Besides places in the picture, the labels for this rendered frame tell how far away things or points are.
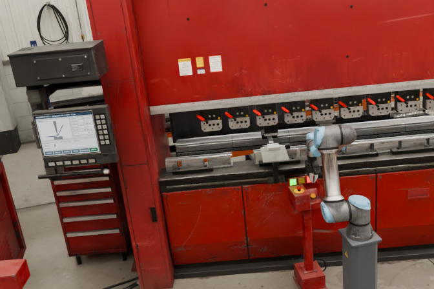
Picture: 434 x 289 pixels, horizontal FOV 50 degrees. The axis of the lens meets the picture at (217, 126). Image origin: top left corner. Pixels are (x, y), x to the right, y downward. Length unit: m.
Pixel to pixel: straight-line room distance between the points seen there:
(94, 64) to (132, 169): 0.89
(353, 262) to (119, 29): 1.97
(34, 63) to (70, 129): 0.43
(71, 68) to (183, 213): 1.41
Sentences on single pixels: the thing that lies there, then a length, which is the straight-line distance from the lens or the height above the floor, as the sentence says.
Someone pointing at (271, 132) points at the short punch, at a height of 1.11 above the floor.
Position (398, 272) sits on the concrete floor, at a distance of 3.92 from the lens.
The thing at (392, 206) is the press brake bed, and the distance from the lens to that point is 3.75.
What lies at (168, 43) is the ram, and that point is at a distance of 3.25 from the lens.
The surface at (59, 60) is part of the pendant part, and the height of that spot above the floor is 1.88.
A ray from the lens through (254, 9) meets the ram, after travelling 3.21.
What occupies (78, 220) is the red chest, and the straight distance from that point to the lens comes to 4.04.
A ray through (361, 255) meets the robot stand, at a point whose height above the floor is 0.69.
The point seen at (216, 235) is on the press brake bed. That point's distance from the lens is 3.66.
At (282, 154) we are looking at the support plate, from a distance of 3.34.
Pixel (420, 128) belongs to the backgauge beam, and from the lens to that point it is 4.00.
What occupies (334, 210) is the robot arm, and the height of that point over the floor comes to 0.97.
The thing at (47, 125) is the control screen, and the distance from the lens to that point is 2.95.
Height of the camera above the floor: 2.32
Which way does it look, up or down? 19 degrees down
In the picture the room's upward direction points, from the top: 6 degrees counter-clockwise
